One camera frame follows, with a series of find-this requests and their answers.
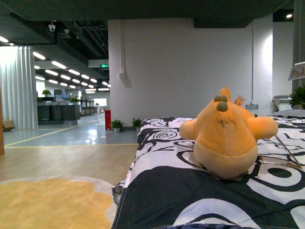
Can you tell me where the orange plush dinosaur toy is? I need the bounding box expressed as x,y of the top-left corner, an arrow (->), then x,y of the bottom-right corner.
179,86 -> 278,179

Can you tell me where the small potted plant right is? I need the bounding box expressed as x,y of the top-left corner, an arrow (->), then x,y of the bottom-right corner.
131,118 -> 143,132

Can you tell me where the small potted plant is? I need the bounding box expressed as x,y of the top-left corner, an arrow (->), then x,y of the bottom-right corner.
131,118 -> 143,132
111,119 -> 123,133

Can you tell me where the small potted plant left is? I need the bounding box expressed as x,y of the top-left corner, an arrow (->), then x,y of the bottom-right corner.
111,119 -> 123,133

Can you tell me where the red fire extinguisher box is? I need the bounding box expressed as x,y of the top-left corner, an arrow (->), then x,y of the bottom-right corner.
104,110 -> 112,131

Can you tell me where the black and white patterned bedsheet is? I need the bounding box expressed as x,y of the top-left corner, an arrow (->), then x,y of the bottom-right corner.
112,117 -> 305,229

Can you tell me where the paper hang tag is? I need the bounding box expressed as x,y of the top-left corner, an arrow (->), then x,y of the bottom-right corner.
234,95 -> 246,106

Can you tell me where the dark office counter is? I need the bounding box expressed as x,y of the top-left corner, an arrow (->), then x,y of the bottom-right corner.
37,105 -> 80,125

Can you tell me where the potted plant on counter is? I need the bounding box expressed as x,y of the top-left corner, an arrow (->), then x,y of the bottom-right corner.
42,89 -> 51,97

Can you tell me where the yellow and grey rug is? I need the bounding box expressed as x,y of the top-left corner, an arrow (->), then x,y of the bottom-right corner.
0,176 -> 116,229

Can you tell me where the white pleated curtain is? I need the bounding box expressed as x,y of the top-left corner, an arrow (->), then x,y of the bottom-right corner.
0,46 -> 38,130

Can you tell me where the cardboard box on floor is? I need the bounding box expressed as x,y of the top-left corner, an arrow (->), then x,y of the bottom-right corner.
2,120 -> 15,132

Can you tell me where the large green plant right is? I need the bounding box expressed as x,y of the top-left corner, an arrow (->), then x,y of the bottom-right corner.
288,86 -> 305,110

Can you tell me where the framed picture on right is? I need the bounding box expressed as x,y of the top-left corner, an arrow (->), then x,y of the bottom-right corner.
288,62 -> 305,81

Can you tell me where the wall socket panel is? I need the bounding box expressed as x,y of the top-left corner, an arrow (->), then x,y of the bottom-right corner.
245,104 -> 259,110

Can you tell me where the white dome security camera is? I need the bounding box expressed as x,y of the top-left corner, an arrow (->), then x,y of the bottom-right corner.
48,23 -> 56,32

